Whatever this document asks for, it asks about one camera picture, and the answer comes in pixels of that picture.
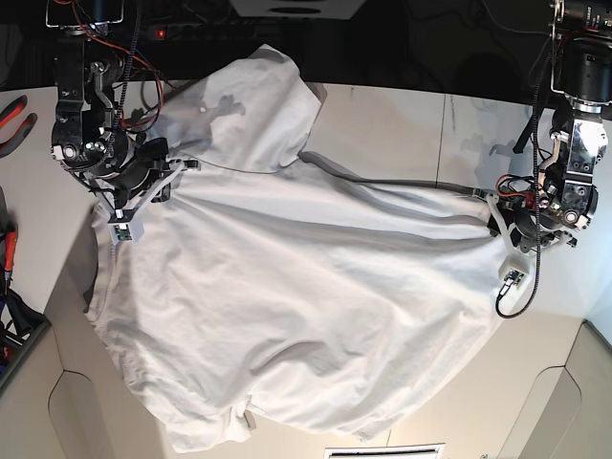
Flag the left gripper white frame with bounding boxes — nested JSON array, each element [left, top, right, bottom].
[[472, 176, 578, 255]]

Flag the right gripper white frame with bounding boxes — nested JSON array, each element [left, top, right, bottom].
[[72, 138, 199, 223]]

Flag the white t-shirt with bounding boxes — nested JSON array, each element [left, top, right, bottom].
[[86, 46, 509, 453]]

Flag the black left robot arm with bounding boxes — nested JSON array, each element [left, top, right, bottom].
[[487, 1, 611, 262]]

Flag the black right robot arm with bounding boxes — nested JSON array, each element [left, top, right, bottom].
[[46, 1, 196, 222]]

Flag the black bag at left edge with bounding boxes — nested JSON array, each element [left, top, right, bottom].
[[1, 289, 50, 349]]

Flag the white floor vent grille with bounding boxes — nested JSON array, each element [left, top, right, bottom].
[[323, 444, 445, 459]]

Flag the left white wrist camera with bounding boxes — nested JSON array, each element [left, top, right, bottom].
[[498, 253, 532, 290]]

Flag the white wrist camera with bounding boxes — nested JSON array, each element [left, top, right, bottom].
[[498, 253, 532, 290], [107, 208, 144, 245]]

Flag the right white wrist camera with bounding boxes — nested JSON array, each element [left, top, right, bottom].
[[107, 208, 144, 245]]

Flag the black braided camera cable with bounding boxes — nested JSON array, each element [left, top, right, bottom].
[[493, 71, 551, 320]]

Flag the red handled tool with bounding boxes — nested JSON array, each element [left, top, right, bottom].
[[1, 223, 17, 296]]

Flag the orange handled pliers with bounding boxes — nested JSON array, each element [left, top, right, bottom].
[[0, 94, 38, 162]]

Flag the white power strip red switch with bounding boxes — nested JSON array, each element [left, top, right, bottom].
[[147, 23, 263, 41]]

